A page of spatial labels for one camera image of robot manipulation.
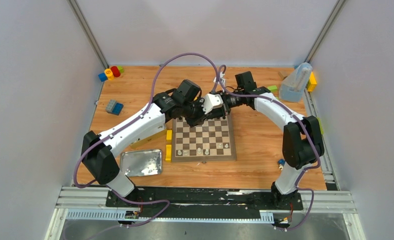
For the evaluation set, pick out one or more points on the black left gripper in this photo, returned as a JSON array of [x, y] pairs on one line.
[[195, 116]]

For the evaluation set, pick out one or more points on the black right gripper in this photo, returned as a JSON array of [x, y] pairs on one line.
[[224, 111]]

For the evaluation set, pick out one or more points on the wooden chess board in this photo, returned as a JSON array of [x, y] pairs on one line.
[[205, 136]]

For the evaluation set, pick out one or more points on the small yellow rectangular block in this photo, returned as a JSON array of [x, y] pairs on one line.
[[169, 135]]

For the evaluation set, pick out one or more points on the yellow arch block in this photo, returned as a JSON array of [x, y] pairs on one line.
[[168, 153]]

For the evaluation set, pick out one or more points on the gold tin with white pieces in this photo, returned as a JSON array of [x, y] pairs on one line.
[[147, 140]]

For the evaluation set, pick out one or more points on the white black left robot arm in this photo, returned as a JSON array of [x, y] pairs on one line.
[[99, 151]]

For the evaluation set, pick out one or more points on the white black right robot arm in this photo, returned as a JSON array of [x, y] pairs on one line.
[[302, 141]]

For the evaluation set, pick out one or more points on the green rectangular block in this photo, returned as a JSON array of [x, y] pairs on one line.
[[273, 88]]

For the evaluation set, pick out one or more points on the silver tin lid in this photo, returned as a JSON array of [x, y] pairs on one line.
[[140, 163]]

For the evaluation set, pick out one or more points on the clear blue plastic container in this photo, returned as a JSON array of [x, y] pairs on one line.
[[292, 87]]

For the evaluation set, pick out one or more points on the blue lego brick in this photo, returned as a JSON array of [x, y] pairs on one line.
[[117, 109]]

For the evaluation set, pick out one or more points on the yellow blue toy car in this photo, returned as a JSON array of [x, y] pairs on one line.
[[281, 163]]

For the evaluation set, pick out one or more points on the gray lego brick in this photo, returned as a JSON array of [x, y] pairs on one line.
[[110, 106]]

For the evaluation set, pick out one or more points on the green block at corner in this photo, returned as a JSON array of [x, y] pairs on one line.
[[121, 69]]

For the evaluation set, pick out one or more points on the red cylinder block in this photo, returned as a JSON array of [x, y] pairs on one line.
[[115, 71]]

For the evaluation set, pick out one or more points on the yellow cylinder block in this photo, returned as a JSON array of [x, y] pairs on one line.
[[109, 74]]

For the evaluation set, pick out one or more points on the blue cube block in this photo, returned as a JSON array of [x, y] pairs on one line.
[[103, 77]]

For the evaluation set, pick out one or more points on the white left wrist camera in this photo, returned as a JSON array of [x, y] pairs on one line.
[[212, 101]]

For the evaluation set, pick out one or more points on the yellow block at right wall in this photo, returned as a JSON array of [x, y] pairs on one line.
[[312, 83]]

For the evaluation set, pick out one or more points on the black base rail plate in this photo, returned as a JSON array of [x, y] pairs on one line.
[[205, 203]]

